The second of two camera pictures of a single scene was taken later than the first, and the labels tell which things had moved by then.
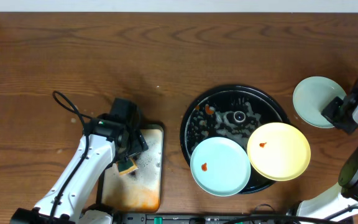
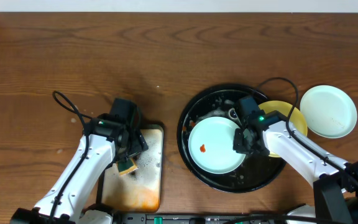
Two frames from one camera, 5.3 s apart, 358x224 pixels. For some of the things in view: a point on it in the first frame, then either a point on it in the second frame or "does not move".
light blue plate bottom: [220, 167] → [211, 145]
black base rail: [196, 218] does not move
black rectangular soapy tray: [141, 190] does not move
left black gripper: [136, 144] does not move
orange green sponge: [125, 167] does not move
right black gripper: [334, 112] → [241, 142]
